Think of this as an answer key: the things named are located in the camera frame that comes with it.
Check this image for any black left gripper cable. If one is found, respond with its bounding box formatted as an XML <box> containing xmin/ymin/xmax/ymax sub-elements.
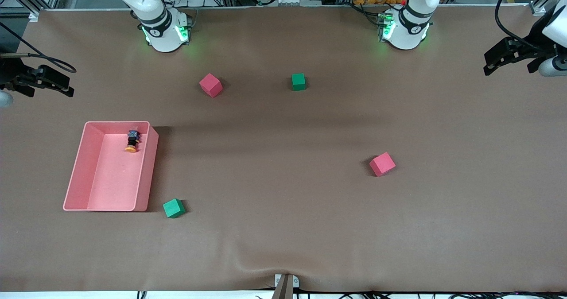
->
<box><xmin>495</xmin><ymin>0</ymin><xmax>532</xmax><ymax>40</ymax></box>

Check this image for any pink plastic bin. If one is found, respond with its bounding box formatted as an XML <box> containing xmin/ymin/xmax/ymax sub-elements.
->
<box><xmin>63</xmin><ymin>121</ymin><xmax>159</xmax><ymax>212</ymax></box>

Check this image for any pink foam cube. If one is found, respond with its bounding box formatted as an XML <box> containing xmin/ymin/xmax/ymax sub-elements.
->
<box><xmin>369</xmin><ymin>152</ymin><xmax>396</xmax><ymax>177</ymax></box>
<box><xmin>199</xmin><ymin>73</ymin><xmax>223</xmax><ymax>98</ymax></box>

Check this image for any orange capped push button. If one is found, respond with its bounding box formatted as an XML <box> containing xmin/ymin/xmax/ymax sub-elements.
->
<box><xmin>125</xmin><ymin>130</ymin><xmax>141</xmax><ymax>153</ymax></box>

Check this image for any metal table edge bracket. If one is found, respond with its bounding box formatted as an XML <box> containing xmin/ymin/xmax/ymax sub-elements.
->
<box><xmin>274</xmin><ymin>273</ymin><xmax>300</xmax><ymax>299</ymax></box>

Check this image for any aluminium frame corner bracket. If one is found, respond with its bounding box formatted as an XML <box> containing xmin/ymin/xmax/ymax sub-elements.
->
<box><xmin>529</xmin><ymin>0</ymin><xmax>567</xmax><ymax>16</ymax></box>

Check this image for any brown table mat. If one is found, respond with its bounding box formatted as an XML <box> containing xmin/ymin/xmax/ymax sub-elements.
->
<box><xmin>0</xmin><ymin>6</ymin><xmax>567</xmax><ymax>293</ymax></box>

